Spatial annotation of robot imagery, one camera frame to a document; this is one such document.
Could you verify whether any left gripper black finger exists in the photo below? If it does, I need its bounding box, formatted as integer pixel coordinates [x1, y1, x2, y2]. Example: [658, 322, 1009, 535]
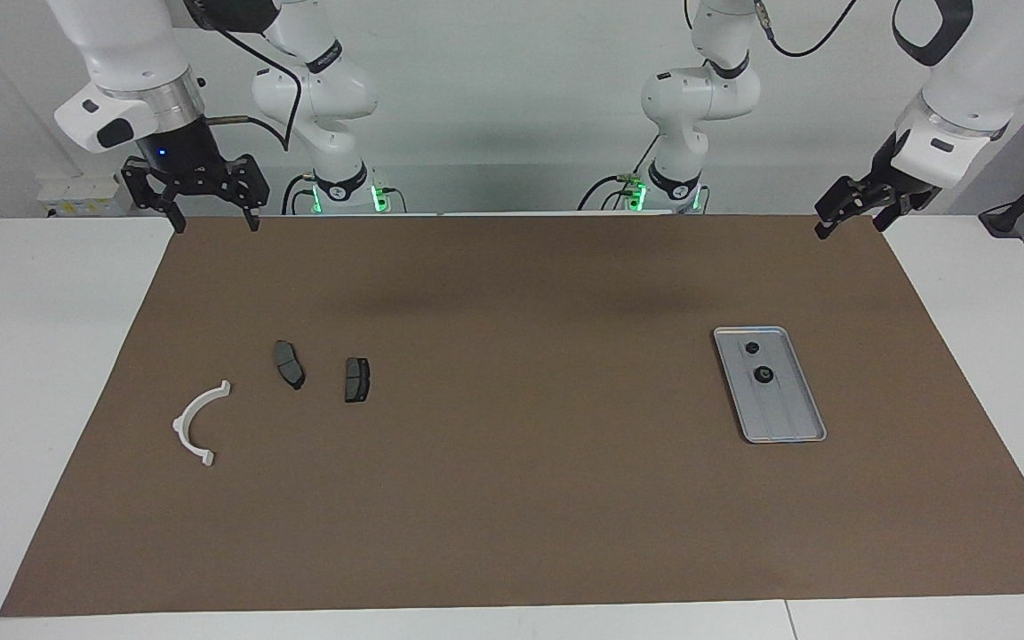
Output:
[813, 176, 877, 242]
[872, 194, 915, 234]

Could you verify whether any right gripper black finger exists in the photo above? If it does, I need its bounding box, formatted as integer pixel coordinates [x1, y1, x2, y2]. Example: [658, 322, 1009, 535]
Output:
[121, 156, 188, 235]
[224, 154, 270, 233]

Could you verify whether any silver metal tray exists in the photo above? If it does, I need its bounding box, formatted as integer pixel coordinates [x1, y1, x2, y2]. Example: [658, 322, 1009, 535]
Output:
[713, 326, 828, 444]

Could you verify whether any white power strip box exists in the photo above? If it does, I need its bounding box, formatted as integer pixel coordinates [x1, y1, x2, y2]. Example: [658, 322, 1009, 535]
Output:
[36, 174, 133, 218]

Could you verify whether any curved dark brake pad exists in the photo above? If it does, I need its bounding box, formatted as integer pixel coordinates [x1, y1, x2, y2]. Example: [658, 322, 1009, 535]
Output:
[274, 340, 306, 391]

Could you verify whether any rectangular dark brake pad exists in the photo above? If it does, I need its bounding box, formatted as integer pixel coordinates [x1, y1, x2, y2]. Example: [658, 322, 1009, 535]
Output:
[344, 357, 372, 404]

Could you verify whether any brown table mat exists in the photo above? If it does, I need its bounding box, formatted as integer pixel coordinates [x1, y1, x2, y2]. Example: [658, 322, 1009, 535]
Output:
[0, 213, 1024, 619]

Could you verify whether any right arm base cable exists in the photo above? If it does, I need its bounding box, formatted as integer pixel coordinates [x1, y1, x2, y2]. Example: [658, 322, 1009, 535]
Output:
[281, 173, 317, 216]

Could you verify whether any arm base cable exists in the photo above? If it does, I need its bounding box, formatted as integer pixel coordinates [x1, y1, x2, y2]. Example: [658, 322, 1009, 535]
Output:
[576, 133, 662, 212]
[281, 173, 317, 216]

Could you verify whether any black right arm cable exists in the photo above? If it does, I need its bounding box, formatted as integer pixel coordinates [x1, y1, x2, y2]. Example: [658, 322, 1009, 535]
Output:
[181, 0, 304, 152]

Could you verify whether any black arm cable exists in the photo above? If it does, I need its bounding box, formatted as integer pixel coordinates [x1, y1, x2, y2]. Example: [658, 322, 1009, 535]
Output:
[754, 0, 860, 59]
[181, 0, 304, 152]

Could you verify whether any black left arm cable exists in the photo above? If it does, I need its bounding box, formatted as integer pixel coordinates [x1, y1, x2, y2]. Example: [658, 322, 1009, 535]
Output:
[754, 0, 860, 59]

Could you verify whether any white semicircular bracket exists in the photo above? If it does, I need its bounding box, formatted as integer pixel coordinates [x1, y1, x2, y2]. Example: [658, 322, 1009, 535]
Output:
[172, 380, 232, 468]

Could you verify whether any left arm base cable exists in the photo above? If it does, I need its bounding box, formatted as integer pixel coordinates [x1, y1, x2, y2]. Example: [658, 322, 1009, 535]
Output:
[576, 133, 662, 212]

